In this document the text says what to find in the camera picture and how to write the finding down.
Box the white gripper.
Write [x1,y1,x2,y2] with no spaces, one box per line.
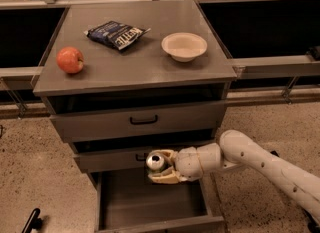
[148,147,203,184]

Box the green soda can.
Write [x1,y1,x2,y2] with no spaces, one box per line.
[146,152,167,172]

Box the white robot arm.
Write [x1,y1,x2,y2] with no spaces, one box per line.
[146,130,320,224]

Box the grey top drawer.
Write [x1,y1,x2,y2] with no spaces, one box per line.
[50,101,226,143]

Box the grey open bottom drawer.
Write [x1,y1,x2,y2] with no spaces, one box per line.
[94,167,226,233]

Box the grey middle drawer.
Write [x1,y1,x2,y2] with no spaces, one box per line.
[74,140,212,173]

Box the grey metal drawer cabinet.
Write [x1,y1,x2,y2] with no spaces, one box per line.
[32,0,238,233]

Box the white paper bowl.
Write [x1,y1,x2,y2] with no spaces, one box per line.
[161,32,207,62]

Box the blue chip bag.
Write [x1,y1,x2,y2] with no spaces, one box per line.
[84,21,150,51]

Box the red apple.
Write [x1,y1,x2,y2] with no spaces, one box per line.
[56,47,84,74]

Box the black base leg left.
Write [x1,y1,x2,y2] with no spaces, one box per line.
[21,208,43,233]

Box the grey metal railing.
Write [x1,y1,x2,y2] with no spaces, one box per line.
[0,0,320,118]

